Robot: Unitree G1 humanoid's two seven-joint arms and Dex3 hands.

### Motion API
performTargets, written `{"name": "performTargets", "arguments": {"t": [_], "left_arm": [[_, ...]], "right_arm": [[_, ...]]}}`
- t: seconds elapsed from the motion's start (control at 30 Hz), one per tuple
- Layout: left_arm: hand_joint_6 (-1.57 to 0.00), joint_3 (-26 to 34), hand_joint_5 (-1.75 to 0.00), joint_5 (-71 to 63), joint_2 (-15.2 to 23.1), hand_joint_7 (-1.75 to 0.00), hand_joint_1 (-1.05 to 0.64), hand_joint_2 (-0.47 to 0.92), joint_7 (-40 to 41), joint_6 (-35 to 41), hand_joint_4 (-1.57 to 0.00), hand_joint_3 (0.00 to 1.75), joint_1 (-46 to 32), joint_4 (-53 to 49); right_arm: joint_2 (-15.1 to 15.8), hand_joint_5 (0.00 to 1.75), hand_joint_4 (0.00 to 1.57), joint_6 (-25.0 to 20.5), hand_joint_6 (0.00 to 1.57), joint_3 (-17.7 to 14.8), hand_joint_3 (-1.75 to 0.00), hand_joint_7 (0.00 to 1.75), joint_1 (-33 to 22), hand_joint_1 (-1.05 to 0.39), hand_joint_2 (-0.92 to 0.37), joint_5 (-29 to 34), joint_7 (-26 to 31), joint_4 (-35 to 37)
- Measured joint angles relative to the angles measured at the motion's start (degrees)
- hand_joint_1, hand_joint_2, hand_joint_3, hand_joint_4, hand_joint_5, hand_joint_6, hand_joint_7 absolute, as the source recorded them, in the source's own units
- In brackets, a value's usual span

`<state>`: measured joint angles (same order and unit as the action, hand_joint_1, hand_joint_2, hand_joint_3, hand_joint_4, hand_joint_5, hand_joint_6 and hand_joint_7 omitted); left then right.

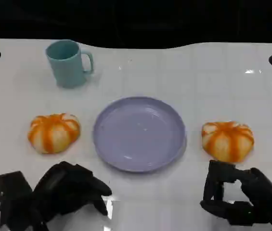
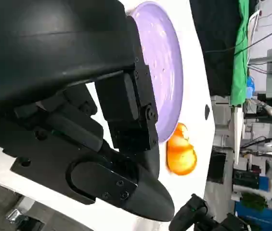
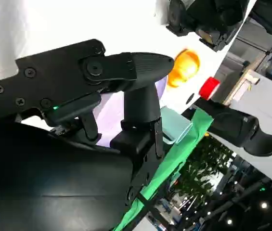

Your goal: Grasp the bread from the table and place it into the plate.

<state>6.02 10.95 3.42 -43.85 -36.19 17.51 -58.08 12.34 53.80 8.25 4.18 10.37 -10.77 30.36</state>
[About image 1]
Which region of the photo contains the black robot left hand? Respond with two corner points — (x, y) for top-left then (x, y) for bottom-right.
(31, 161), (113, 231)

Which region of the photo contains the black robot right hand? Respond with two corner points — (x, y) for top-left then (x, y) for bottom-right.
(199, 159), (272, 228)

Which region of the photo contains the orange and white bread roll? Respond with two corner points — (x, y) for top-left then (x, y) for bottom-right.
(27, 113), (81, 154)
(201, 121), (255, 165)

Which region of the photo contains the lilac plate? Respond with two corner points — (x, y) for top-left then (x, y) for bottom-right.
(92, 96), (188, 173)

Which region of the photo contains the pale green mug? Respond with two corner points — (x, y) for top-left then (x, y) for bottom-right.
(45, 39), (95, 89)

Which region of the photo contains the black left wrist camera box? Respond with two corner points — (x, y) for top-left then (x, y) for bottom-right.
(0, 170), (37, 231)

